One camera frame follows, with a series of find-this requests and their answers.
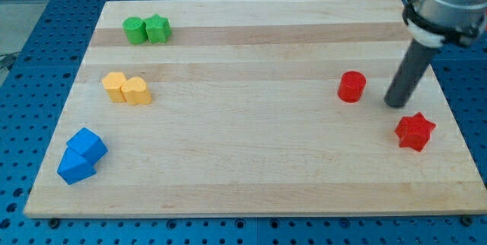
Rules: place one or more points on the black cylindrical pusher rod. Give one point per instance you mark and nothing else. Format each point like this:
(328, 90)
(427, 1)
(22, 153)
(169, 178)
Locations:
(413, 66)

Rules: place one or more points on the red star block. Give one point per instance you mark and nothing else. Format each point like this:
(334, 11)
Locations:
(414, 131)

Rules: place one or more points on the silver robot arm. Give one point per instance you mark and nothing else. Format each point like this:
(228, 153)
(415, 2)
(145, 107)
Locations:
(433, 23)

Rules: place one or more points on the green star block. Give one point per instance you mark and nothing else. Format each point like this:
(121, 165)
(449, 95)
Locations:
(157, 28)

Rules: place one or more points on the red cylinder block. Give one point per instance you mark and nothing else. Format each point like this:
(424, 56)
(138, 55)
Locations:
(351, 86)

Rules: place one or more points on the wooden board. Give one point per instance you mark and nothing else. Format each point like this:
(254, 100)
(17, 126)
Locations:
(245, 120)

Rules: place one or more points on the green cylinder block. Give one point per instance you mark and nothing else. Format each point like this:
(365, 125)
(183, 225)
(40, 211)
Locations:
(134, 28)

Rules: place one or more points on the yellow heart block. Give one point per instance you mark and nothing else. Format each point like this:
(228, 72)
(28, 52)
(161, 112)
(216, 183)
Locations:
(135, 91)

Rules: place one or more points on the yellow pentagon block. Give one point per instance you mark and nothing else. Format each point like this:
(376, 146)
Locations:
(112, 84)

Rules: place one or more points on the blue cube block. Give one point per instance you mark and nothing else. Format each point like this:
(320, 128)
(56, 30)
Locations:
(89, 145)

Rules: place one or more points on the blue triangle block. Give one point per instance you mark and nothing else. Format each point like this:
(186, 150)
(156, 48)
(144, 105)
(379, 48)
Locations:
(73, 167)

